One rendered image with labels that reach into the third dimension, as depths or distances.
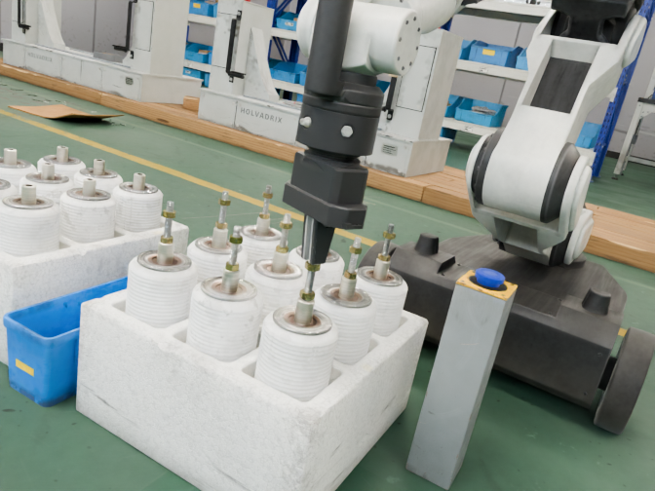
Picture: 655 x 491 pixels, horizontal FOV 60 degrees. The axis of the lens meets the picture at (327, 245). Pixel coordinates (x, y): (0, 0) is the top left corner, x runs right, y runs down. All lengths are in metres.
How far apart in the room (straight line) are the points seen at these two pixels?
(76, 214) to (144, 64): 3.06
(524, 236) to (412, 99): 1.72
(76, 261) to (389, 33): 0.68
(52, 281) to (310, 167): 0.55
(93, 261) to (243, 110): 2.44
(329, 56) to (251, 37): 3.05
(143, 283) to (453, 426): 0.48
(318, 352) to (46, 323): 0.50
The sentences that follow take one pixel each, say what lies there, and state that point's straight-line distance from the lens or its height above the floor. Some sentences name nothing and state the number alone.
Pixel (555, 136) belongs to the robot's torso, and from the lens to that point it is 1.04.
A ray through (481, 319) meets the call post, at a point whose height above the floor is 0.28.
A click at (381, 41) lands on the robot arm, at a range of 0.59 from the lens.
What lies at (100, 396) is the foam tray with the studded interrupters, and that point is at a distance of 0.90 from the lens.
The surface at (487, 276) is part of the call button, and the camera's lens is 0.79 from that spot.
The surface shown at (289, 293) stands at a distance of 0.83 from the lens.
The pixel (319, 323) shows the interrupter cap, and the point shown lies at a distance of 0.71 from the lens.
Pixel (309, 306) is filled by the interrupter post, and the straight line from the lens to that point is 0.69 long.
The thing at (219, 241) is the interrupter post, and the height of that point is 0.26.
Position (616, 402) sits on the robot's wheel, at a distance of 1.14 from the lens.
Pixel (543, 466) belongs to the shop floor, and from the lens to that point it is 1.06.
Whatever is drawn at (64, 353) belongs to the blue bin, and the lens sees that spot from 0.93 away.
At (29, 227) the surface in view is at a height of 0.22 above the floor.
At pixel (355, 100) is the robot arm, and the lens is 0.60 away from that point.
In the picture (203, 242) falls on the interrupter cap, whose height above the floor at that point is 0.25.
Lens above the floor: 0.56
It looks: 18 degrees down
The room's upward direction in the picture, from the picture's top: 11 degrees clockwise
